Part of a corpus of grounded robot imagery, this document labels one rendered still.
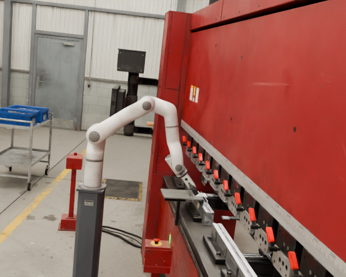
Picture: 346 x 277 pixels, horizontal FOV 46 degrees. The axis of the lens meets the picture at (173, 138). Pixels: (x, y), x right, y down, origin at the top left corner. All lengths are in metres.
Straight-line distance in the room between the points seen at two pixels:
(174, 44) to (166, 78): 0.29
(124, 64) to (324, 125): 2.57
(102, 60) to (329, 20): 8.76
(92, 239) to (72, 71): 7.49
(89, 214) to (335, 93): 1.95
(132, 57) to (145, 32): 6.20
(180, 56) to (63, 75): 6.78
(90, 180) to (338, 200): 1.86
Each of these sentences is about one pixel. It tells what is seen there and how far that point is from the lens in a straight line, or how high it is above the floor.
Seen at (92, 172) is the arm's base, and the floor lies 1.11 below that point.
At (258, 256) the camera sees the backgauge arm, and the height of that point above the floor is 0.86.
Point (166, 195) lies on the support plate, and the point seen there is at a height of 1.00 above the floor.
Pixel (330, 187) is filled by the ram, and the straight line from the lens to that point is 1.33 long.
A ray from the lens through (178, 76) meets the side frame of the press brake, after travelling 3.59.
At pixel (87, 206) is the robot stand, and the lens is 2.85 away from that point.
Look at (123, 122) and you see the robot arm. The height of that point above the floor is 1.47.
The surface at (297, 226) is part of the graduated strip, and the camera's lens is 1.50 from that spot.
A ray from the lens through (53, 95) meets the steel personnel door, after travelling 10.26.
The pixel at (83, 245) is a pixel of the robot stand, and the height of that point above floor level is 0.60.
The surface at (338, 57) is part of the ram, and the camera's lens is 1.37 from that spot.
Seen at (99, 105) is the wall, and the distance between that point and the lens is 10.07.
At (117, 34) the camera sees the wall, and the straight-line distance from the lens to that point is 9.96.
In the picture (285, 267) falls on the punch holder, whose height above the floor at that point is 1.22.
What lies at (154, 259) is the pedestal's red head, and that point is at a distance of 2.51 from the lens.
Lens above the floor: 1.89
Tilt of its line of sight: 11 degrees down
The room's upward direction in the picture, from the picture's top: 6 degrees clockwise
